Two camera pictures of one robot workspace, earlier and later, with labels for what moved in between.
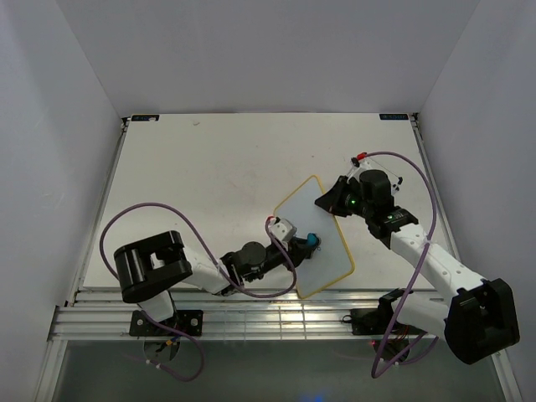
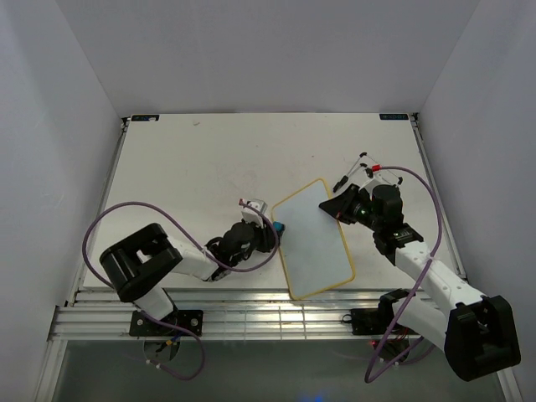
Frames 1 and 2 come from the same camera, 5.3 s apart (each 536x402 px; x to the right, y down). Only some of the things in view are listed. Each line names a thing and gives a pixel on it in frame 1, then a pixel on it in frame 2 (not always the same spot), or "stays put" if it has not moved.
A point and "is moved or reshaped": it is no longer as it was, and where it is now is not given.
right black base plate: (378, 321) stays put
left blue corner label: (146, 118) stays put
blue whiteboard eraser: (311, 239) is moved or reshaped
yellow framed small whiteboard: (332, 260) stays put
